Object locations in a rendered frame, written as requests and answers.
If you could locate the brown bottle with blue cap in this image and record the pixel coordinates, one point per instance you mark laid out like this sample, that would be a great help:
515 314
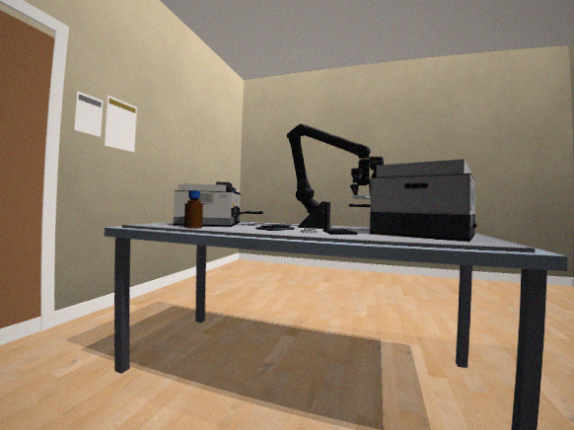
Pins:
193 211

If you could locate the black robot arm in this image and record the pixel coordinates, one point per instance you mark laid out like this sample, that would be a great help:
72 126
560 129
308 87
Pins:
304 192

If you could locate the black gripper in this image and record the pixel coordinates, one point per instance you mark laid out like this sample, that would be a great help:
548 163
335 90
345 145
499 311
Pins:
359 182

